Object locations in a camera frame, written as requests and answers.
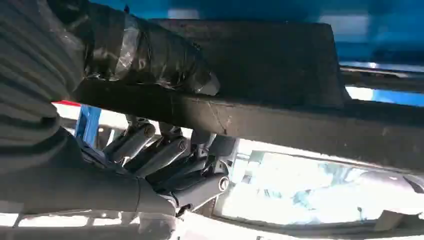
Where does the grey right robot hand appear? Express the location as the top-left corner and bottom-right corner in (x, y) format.
(0, 0), (240, 219)

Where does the ribbed grey right arm sleeve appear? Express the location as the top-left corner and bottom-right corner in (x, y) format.
(0, 0), (86, 175)

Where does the blue upright post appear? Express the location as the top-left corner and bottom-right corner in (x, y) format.
(75, 104), (103, 149)

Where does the dark metal rail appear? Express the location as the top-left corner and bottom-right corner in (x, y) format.
(340, 65), (424, 94)

